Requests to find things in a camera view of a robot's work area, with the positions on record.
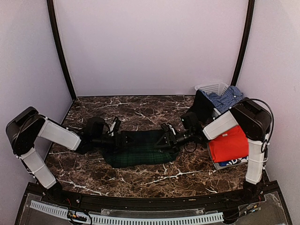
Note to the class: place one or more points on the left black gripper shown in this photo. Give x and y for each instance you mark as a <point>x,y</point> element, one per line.
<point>116,143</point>

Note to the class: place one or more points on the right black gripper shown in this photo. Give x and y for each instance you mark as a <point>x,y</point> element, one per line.
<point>169,137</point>

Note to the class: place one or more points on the dark green plaid garment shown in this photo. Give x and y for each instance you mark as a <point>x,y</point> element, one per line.
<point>141,153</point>

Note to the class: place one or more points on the red t-shirt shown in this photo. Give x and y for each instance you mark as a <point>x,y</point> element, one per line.
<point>234,135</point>

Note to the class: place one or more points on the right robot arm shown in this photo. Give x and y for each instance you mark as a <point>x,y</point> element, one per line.
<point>253,115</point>

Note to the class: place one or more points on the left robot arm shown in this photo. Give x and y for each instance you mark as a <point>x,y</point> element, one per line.
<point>31,134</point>

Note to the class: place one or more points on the white laundry basket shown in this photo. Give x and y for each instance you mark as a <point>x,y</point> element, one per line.
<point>218,88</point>

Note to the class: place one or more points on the black garment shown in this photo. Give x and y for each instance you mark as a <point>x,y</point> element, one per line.
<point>202,107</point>

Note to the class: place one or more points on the grey folded garment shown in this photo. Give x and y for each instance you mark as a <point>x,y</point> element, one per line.
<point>218,165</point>

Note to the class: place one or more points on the blue checkered shirt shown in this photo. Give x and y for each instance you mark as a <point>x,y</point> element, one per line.
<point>228,99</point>

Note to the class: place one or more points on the blue printed t-shirt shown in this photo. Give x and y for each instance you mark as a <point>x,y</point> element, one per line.
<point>234,162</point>

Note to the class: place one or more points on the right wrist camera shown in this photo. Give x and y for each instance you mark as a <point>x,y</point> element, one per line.
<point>190,121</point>

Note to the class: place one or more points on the black front rail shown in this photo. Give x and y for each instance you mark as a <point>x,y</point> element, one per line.
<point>221,202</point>

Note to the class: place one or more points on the left black frame post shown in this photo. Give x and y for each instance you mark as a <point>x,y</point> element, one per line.
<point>59,49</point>

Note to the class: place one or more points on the black frame post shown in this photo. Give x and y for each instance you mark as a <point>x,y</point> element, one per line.
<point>244,42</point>
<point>59,49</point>

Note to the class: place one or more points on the right black frame post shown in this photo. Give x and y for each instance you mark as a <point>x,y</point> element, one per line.
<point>244,42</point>

